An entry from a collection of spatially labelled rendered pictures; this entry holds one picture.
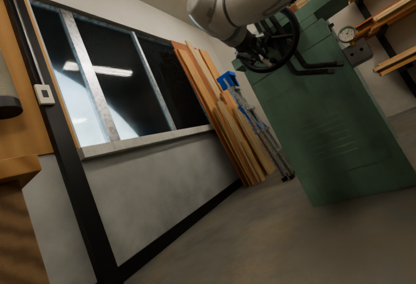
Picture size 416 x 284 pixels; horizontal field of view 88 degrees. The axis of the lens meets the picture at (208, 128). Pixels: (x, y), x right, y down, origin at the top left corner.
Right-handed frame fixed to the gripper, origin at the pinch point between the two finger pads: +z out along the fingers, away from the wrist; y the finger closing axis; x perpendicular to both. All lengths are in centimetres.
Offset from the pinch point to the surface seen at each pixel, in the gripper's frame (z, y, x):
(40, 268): -66, 14, 58
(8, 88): -69, 105, -26
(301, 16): 17.8, -17.3, -23.1
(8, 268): -69, 14, 57
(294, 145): 36.0, 13.0, 27.9
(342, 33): 18.2, -27.1, -3.1
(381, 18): 195, -71, -107
